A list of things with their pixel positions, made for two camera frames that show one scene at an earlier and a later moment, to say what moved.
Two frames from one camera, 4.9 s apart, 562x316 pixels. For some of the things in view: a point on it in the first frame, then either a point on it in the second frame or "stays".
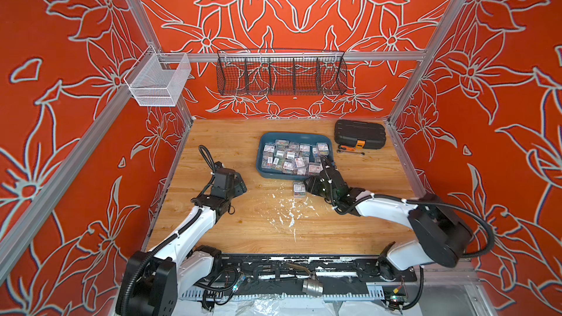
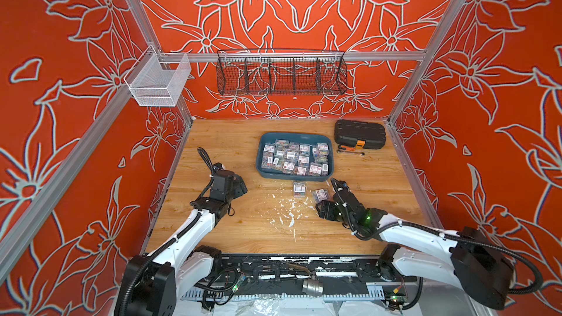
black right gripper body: [320, 186] -> [334, 211]
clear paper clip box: [298, 189] stays
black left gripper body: [237, 189] stays
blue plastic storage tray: [293, 155] stays
